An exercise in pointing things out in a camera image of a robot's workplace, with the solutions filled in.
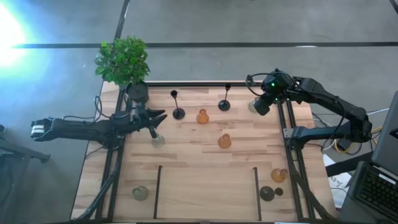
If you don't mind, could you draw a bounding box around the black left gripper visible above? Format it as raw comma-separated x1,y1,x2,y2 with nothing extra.
123,101,169,140

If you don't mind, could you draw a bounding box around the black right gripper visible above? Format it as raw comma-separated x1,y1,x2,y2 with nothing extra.
253,77,290,117

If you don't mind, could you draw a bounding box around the green glass candle holder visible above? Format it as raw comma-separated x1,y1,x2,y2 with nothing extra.
131,185,150,202
150,133,167,149
247,96,261,114

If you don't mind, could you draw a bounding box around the tall black candlestick holder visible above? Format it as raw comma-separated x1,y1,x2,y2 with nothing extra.
169,89,187,121

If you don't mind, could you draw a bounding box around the medium black candlestick holder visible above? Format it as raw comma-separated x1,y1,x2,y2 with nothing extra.
217,82,233,113

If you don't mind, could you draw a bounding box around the amber glass candle holder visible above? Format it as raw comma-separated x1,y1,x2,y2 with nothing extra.
270,167,289,184
195,108,210,125
217,133,233,150

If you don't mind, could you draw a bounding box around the dark chess piece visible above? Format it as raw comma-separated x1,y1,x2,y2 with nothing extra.
259,185,285,202

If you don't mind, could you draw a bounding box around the black plant pot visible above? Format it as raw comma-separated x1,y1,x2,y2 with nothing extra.
125,81,150,105

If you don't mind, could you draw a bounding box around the green leafy plant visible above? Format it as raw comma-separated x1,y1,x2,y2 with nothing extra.
94,34,151,88

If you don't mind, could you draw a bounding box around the black metal bar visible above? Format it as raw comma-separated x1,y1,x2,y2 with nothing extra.
325,151,374,178

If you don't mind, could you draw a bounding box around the white paper sheet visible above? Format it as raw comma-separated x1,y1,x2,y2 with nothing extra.
322,153,353,210

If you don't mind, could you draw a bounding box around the black metal stand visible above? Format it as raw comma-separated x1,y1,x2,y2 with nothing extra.
0,123,51,164

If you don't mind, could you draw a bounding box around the grey laptop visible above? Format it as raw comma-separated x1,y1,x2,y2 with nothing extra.
354,90,398,223

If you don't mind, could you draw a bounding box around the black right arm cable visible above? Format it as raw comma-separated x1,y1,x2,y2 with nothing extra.
244,72,271,98

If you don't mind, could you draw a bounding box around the black aluminium rig frame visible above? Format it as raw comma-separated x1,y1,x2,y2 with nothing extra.
75,80,337,223

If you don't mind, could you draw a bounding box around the white cable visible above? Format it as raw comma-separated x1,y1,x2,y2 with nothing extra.
335,107,391,129

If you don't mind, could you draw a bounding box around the yellow cable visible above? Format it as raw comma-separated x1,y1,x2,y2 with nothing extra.
333,125,384,154

